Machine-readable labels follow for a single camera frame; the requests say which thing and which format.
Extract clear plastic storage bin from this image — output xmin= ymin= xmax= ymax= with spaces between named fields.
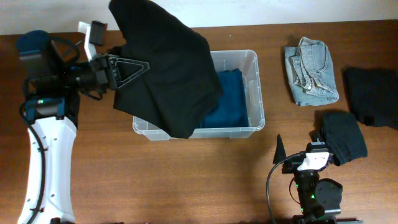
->
xmin=132 ymin=49 xmax=266 ymax=142

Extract black garment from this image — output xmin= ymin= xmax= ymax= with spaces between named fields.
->
xmin=108 ymin=0 xmax=223 ymax=138
xmin=343 ymin=67 xmax=397 ymax=129

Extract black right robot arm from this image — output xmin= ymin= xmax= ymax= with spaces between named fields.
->
xmin=266 ymin=135 xmax=363 ymax=224

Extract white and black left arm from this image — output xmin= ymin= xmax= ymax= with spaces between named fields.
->
xmin=16 ymin=30 xmax=150 ymax=223

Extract dark green folded garment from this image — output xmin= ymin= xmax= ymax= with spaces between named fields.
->
xmin=320 ymin=111 xmax=368 ymax=166

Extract folded teal blue shirt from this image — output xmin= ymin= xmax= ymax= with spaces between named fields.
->
xmin=199 ymin=68 xmax=249 ymax=128

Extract folded light blue jeans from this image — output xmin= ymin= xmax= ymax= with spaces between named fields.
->
xmin=284 ymin=37 xmax=340 ymax=106

